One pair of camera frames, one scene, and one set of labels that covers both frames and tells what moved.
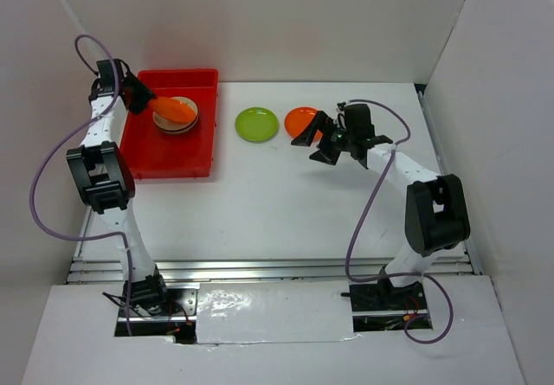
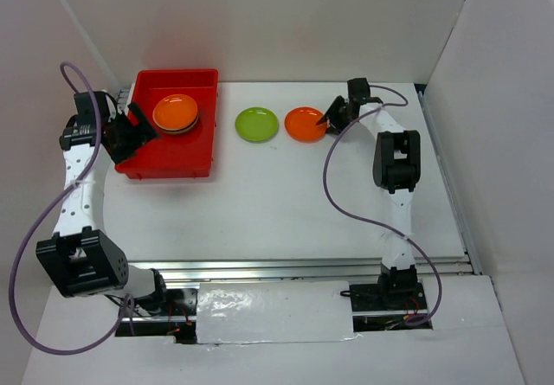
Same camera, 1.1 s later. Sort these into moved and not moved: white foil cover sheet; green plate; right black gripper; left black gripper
Moved: right black gripper; left black gripper
Not moved: green plate; white foil cover sheet
